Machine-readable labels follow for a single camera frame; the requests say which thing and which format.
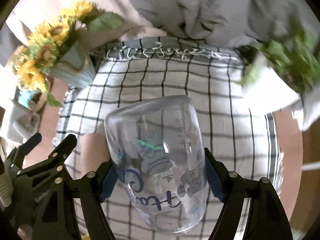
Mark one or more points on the clear printed glass cup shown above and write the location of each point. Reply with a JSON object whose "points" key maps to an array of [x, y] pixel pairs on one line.
{"points": [[156, 147]]}

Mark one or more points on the light blue ribbed vase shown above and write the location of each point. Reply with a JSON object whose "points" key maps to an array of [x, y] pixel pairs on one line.
{"points": [[75, 67]]}

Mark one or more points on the white round hoop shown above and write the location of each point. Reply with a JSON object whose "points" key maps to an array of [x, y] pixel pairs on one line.
{"points": [[311, 166]]}

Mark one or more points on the grey plaid tablecloth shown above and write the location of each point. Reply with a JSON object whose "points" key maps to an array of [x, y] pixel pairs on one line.
{"points": [[134, 71]]}

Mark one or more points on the grey curtain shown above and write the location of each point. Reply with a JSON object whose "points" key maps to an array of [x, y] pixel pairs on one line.
{"points": [[235, 23]]}

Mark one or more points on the white plant pot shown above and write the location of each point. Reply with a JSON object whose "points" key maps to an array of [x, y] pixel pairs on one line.
{"points": [[263, 90]]}

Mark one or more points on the pink plastic cup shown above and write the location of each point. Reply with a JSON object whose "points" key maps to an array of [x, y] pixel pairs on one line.
{"points": [[94, 151]]}

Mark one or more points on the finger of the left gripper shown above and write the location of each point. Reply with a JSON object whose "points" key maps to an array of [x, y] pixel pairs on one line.
{"points": [[60, 152], [18, 154]]}

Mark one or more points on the green pothos plant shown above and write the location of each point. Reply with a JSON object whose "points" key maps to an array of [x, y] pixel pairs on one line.
{"points": [[295, 61]]}

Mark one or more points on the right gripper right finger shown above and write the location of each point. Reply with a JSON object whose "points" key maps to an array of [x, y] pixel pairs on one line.
{"points": [[267, 218]]}

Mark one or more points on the beige pink curtain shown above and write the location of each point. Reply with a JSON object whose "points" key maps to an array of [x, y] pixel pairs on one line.
{"points": [[27, 14]]}

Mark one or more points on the sunflower bouquet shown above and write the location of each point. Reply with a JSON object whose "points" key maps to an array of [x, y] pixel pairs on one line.
{"points": [[52, 40]]}

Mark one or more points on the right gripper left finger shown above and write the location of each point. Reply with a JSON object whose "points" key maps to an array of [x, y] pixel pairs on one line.
{"points": [[94, 188]]}

